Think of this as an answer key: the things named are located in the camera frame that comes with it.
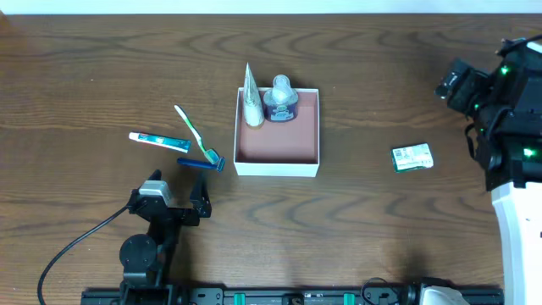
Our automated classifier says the white squeeze tube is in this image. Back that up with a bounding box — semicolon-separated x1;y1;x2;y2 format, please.
243;64;264;129

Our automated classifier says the green white soap packet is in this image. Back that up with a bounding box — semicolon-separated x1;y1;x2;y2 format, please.
390;143;434;173

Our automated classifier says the clear bottle blue label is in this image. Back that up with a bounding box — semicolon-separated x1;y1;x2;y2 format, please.
263;75;299;123

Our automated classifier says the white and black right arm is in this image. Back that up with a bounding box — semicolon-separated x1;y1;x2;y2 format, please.
434;36;541;304

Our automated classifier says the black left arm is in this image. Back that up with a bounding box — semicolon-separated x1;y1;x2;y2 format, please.
119;170;212;288

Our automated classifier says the blue razor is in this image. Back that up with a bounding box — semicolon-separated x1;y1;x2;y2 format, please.
177;158;225;172

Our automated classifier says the small toothpaste tube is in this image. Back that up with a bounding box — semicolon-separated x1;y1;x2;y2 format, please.
129;132;191;153

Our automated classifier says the green white toothbrush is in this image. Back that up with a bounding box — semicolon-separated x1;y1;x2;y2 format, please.
174;104;220;164

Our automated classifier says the white box pink inside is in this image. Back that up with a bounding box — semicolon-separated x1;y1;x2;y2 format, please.
233;87;320;178

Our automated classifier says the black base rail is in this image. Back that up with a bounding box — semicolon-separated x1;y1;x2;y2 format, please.
80;278;505;305

